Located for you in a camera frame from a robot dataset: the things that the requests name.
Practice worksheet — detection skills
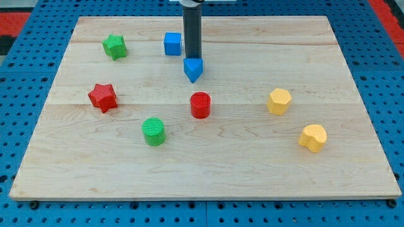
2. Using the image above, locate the yellow hexagon block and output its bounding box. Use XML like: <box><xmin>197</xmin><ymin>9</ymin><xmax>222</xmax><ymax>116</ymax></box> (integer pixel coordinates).
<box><xmin>266</xmin><ymin>88</ymin><xmax>292</xmax><ymax>115</ymax></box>

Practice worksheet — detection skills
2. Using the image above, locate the blue cube block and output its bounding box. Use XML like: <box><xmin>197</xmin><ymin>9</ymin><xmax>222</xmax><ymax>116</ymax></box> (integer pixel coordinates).
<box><xmin>163</xmin><ymin>32</ymin><xmax>182</xmax><ymax>55</ymax></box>

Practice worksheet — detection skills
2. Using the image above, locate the red cylinder block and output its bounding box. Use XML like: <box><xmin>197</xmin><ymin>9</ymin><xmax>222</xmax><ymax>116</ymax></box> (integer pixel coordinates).
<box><xmin>190</xmin><ymin>92</ymin><xmax>211</xmax><ymax>119</ymax></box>

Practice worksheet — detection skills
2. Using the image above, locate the blue triangular prism block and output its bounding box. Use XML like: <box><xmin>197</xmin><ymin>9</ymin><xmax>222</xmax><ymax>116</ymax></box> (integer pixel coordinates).
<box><xmin>183</xmin><ymin>58</ymin><xmax>203</xmax><ymax>83</ymax></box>

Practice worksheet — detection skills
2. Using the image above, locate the green cylinder block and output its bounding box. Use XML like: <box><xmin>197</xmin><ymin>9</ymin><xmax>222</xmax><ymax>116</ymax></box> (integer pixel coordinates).
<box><xmin>141</xmin><ymin>117</ymin><xmax>166</xmax><ymax>146</ymax></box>

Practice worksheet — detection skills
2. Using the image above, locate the light wooden board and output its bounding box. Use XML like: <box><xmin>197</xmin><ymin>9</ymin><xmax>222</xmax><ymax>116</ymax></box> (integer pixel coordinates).
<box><xmin>9</xmin><ymin>16</ymin><xmax>401</xmax><ymax>201</ymax></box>

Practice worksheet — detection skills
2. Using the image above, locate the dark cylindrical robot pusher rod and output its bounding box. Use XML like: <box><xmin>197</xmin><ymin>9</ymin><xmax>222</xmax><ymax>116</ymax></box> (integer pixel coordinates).
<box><xmin>180</xmin><ymin>0</ymin><xmax>203</xmax><ymax>59</ymax></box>

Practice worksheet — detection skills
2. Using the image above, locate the red star block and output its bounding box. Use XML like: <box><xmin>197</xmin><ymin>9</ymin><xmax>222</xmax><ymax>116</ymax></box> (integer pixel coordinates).
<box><xmin>88</xmin><ymin>84</ymin><xmax>118</xmax><ymax>114</ymax></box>

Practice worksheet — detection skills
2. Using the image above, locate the green star block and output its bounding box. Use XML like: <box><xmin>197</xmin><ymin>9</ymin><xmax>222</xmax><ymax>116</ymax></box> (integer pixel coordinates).
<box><xmin>102</xmin><ymin>34</ymin><xmax>127</xmax><ymax>61</ymax></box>

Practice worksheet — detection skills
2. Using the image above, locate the yellow heart block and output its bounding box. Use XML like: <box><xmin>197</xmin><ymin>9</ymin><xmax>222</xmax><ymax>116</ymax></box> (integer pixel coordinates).
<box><xmin>298</xmin><ymin>124</ymin><xmax>328</xmax><ymax>153</ymax></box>

